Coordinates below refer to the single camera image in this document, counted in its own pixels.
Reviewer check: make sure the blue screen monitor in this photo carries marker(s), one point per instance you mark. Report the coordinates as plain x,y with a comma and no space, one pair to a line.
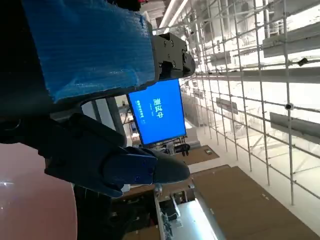
157,112

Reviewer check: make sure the white metal grid frame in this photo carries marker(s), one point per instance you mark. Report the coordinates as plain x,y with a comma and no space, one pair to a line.
290,150

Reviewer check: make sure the brown wooden cabinet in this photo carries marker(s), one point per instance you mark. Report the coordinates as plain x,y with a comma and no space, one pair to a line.
250,200

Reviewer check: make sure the pink bowl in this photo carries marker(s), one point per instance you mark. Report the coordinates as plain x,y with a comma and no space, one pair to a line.
30,200

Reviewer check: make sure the bare left robot hand, blue tape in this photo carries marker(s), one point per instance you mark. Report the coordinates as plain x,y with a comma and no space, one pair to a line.
95,50

